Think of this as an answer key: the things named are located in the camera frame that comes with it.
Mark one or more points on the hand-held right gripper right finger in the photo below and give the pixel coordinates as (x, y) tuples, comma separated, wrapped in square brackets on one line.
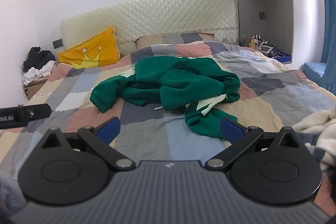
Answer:
[(231, 130)]

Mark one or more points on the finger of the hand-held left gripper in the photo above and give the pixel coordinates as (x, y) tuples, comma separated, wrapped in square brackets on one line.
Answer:
[(39, 110)]

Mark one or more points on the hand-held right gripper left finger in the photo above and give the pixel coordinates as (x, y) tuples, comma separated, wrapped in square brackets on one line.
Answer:
[(110, 129)]

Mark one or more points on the green hoodie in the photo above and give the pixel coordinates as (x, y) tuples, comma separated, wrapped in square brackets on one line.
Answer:
[(183, 82)]

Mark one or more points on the white clothes pile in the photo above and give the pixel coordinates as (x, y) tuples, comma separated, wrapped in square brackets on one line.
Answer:
[(39, 73)]

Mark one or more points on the patchwork quilt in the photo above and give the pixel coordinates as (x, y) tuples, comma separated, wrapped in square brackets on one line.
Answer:
[(147, 129)]

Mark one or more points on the person's jeans leg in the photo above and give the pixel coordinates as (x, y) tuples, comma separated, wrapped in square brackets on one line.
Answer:
[(10, 192)]

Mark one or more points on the yellow crown cushion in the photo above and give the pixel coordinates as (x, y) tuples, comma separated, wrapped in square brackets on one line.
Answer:
[(97, 48)]

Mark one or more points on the white fluffy blanket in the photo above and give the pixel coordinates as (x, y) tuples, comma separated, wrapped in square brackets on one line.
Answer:
[(317, 121)]

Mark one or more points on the white tablet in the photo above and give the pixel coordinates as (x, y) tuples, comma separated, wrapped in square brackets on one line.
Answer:
[(265, 50)]

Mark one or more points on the items on bedside shelf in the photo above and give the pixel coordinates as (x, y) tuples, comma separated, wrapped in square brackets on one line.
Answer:
[(282, 58)]

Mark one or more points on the yellow bottle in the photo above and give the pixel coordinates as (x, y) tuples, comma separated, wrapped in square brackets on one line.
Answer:
[(252, 44)]

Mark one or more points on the green bottle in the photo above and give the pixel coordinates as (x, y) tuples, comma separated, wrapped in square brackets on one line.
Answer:
[(242, 41)]

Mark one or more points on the blue covered chair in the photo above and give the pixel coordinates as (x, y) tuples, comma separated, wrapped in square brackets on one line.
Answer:
[(315, 69)]

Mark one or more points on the patchwork pillow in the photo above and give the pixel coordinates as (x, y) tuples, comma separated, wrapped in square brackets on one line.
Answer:
[(170, 39)]

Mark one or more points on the cream quilted headboard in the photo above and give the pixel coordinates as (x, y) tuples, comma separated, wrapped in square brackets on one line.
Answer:
[(157, 16)]

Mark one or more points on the grey built-in cabinet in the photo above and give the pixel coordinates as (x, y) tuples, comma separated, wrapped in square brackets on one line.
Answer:
[(249, 3)]

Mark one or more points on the blue curtain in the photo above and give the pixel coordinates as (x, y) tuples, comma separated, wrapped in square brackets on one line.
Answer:
[(330, 37)]

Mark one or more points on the dark wall socket plate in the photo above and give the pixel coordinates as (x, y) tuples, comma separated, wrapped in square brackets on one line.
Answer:
[(57, 43)]

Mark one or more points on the dark wall switch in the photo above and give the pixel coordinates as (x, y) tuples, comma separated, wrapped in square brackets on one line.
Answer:
[(262, 15)]

